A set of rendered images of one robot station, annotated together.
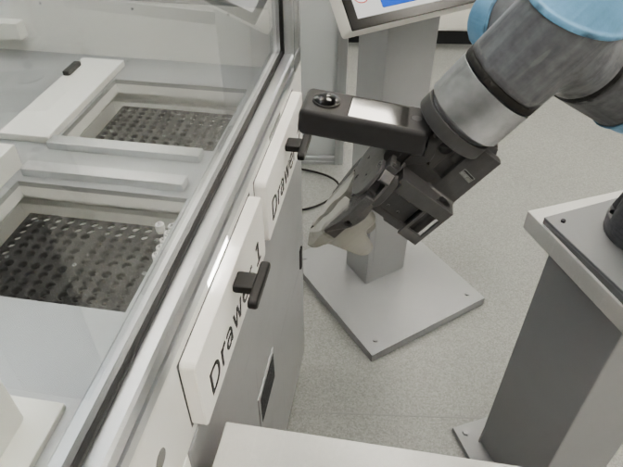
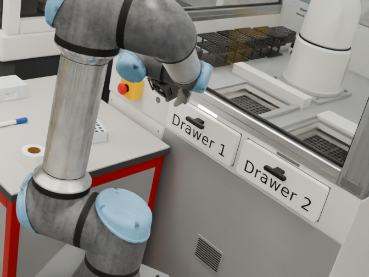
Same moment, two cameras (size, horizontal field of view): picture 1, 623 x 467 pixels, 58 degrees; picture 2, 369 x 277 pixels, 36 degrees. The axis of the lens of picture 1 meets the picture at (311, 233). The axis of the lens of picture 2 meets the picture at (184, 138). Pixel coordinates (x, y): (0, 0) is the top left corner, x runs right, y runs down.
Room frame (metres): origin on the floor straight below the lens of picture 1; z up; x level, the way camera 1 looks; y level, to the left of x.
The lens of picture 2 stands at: (1.25, -1.30, 1.65)
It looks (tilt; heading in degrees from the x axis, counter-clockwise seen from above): 27 degrees down; 120
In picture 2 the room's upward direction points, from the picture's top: 13 degrees clockwise
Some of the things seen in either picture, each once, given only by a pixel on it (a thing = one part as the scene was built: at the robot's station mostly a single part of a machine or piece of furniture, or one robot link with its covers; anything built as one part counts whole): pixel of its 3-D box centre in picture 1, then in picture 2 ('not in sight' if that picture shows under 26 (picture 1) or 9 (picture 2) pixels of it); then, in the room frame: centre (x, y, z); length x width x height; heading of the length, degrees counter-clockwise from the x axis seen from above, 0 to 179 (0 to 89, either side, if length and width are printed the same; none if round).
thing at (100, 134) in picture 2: not in sight; (84, 131); (0.17, -0.09, 0.78); 0.12 x 0.08 x 0.04; 65
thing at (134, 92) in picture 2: not in sight; (130, 87); (0.15, 0.14, 0.88); 0.07 x 0.05 x 0.07; 171
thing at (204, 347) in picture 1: (230, 298); (201, 129); (0.48, 0.10, 0.87); 0.29 x 0.02 x 0.11; 171
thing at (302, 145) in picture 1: (297, 145); (277, 171); (0.79, 0.02, 0.91); 0.07 x 0.04 x 0.01; 171
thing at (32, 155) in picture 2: not in sight; (33, 156); (0.20, -0.32, 0.78); 0.07 x 0.07 x 0.04
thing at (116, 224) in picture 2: not in sight; (117, 228); (0.71, -0.56, 0.95); 0.13 x 0.12 x 0.14; 22
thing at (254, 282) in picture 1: (249, 283); (197, 122); (0.48, 0.07, 0.91); 0.07 x 0.04 x 0.01; 171
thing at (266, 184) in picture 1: (281, 160); (279, 179); (0.79, 0.05, 0.87); 0.29 x 0.02 x 0.11; 171
